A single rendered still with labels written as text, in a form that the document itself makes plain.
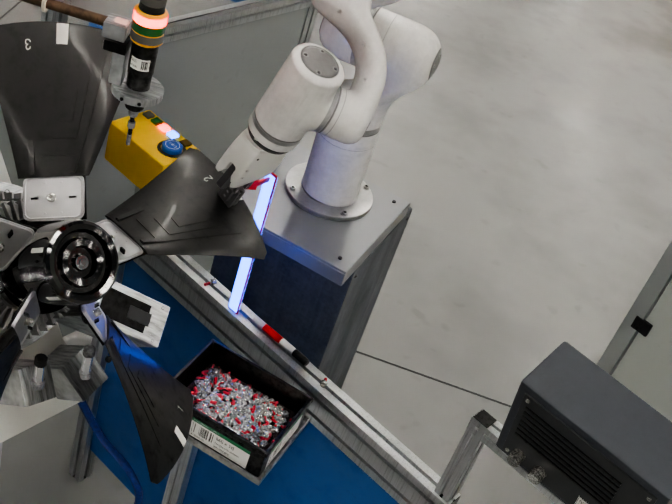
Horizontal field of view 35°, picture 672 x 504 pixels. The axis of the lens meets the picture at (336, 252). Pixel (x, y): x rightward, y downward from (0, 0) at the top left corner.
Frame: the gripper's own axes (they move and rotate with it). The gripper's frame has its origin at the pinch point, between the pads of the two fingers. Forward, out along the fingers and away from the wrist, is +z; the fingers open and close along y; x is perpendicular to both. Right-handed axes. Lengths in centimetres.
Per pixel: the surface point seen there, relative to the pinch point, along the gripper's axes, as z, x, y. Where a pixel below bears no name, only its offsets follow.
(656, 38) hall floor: 140, -50, -451
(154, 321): 19.4, 8.0, 13.4
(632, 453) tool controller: -24, 69, -8
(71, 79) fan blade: -11.0, -21.1, 21.4
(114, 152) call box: 29.4, -29.3, -8.8
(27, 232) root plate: -2.3, -4.8, 36.7
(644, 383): 78, 75, -157
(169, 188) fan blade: 3.1, -5.9, 7.4
